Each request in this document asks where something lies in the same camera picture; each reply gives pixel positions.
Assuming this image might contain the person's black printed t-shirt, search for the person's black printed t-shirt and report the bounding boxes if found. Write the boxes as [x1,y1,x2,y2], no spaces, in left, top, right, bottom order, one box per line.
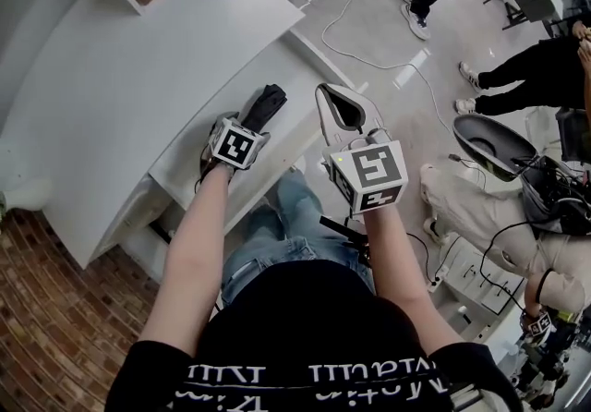
[103,258,527,412]

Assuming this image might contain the white drawer cabinet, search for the white drawer cabinet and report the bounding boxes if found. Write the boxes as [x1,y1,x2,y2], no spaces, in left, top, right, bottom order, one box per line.
[432,234,526,343]

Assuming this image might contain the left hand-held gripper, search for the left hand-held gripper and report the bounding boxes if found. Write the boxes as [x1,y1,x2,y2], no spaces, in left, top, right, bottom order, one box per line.
[201,111,271,171]

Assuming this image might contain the person's right forearm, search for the person's right forearm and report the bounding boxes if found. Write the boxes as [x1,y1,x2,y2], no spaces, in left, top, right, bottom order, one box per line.
[357,202,465,349]

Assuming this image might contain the grey shell chair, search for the grey shell chair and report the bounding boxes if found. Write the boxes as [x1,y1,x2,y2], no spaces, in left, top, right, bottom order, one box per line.
[451,114,540,184]

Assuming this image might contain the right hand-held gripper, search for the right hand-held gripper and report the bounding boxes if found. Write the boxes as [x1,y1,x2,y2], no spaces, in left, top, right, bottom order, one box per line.
[315,82,410,216]

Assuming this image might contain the black waist device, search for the black waist device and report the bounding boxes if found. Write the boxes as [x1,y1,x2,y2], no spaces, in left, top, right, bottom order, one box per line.
[319,214,374,269]

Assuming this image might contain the white power strip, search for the white power strip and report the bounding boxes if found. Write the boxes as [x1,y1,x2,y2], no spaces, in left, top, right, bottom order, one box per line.
[425,267,450,295]

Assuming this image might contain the person's blue jeans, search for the person's blue jeans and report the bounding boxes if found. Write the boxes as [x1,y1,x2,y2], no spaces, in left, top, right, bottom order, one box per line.
[220,168,376,308]

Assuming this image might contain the black bag with cables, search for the black bag with cables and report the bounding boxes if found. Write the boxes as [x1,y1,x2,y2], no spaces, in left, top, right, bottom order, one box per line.
[519,154,591,236]

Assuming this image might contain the white floor cable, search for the white floor cable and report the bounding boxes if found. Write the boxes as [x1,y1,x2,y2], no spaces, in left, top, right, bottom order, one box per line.
[320,0,454,134]

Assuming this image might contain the person's left forearm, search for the person's left forearm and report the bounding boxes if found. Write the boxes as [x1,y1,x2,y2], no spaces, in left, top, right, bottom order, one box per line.
[137,163,235,349]

